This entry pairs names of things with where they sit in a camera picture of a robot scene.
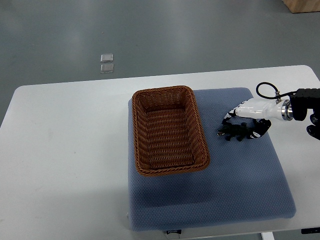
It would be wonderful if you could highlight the blue quilted cushion mat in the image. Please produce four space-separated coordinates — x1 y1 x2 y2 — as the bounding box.
128 87 296 231

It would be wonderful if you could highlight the dark toy crocodile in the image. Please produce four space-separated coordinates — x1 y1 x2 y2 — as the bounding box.
217 122 254 142

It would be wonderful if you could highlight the wooden box corner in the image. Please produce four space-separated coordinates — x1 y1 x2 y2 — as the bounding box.
282 0 320 14

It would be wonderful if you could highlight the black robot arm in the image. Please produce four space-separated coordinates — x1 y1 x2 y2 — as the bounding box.
255 82 320 140

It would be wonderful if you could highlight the brown wicker basket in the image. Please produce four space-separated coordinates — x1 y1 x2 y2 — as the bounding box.
131 85 210 177

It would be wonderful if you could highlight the black table edge label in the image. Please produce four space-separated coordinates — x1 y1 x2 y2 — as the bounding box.
165 229 182 235

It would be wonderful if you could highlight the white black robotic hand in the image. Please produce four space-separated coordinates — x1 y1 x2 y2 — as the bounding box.
222 98 293 139

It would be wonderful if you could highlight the upper metal floor plate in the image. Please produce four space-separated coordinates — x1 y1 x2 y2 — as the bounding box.
100 53 114 63

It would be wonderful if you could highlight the black table control panel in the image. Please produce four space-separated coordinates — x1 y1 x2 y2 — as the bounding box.
301 227 320 235

